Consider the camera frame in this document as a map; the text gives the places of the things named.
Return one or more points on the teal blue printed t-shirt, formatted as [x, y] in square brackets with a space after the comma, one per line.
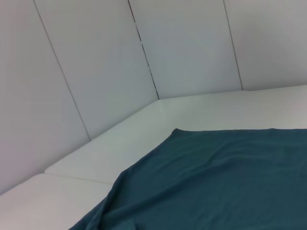
[216, 179]

